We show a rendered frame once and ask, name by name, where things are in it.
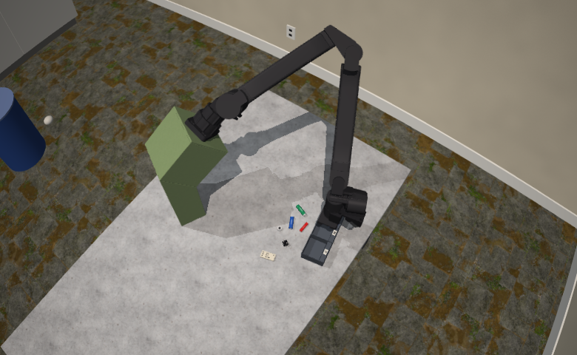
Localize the cream domino tile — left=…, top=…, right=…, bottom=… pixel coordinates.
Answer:
left=260, top=251, right=276, bottom=261

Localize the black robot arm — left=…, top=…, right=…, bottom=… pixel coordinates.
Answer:
left=185, top=25, right=368, bottom=228

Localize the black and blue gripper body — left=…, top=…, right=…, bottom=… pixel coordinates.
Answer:
left=317, top=205, right=342, bottom=230

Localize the green battery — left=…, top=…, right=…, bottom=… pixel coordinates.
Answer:
left=296, top=205, right=306, bottom=217

